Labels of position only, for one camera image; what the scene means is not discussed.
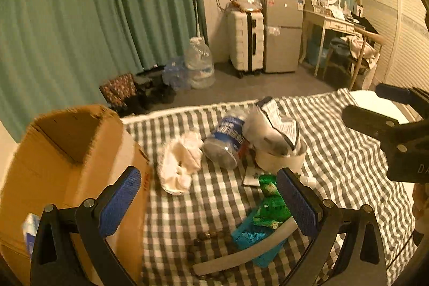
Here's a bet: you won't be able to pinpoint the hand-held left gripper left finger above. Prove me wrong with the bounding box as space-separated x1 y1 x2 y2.
30 166 142 286

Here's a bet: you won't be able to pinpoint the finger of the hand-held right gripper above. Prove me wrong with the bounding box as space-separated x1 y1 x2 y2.
375 83 429 121
342 105 408 142

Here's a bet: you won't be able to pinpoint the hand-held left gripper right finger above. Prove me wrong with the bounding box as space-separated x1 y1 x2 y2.
275 167 386 286

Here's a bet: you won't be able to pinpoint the green sachet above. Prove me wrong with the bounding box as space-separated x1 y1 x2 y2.
260 174 281 198
253 197 292 229

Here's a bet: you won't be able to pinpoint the white tape roll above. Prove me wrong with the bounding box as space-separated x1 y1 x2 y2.
255 139 307 174

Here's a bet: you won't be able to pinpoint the teal packet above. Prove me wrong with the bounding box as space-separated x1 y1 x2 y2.
231 217 289 268

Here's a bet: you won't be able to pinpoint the brown cardboard box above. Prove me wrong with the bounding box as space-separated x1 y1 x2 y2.
0 104 153 286

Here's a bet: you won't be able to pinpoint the silver printed plastic bag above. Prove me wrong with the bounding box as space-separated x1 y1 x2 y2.
243 96 300 156

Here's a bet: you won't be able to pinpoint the blue white tissue packet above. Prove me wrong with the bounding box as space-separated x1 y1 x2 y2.
23 212 39 241

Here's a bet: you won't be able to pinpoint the person's right forearm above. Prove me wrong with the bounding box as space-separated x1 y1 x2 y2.
412 184 429 240

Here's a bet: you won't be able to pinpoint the white bed sheet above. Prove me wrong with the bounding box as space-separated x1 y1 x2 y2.
350 90 411 126

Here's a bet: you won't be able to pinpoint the wooden chair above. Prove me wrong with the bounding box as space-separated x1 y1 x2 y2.
323 26 384 90

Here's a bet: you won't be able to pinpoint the small white packet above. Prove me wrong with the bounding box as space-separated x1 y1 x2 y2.
243 165 260 188

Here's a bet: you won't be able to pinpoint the clothes on chair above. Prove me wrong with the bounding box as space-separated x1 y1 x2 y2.
349 36 379 67

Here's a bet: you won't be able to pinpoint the white louvered wardrobe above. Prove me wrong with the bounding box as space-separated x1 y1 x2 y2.
357 0 429 106

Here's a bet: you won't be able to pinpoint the crumpled white cloth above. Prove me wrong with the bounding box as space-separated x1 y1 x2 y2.
157 131 203 195

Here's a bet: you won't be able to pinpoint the grey white checked blanket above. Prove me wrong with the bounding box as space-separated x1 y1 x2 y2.
122 88 419 286

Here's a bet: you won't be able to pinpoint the white dressing table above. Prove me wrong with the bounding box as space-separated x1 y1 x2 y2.
299 8 357 77

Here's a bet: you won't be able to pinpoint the clear jar with blue label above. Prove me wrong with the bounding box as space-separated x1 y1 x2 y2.
203 115 249 169

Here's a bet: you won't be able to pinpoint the floral patterned bag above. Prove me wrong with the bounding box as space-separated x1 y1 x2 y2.
99 72 138 112

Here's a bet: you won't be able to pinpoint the black bag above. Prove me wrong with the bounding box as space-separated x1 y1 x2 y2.
129 72 176 114

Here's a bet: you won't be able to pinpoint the grey mini fridge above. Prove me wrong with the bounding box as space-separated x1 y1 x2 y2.
261 0 304 74

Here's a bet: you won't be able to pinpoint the crushed blue plastic jug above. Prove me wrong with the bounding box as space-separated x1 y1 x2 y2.
162 56 190 91

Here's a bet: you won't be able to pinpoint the white suitcase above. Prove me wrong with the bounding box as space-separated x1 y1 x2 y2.
228 9 265 79

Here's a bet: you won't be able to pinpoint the large clear water jug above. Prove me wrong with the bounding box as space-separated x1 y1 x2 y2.
184 36 216 90

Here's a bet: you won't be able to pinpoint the wide green curtain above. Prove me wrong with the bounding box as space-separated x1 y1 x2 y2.
0 0 208 142

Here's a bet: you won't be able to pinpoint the brown bead bracelet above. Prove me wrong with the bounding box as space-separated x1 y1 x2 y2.
186 230 242 280

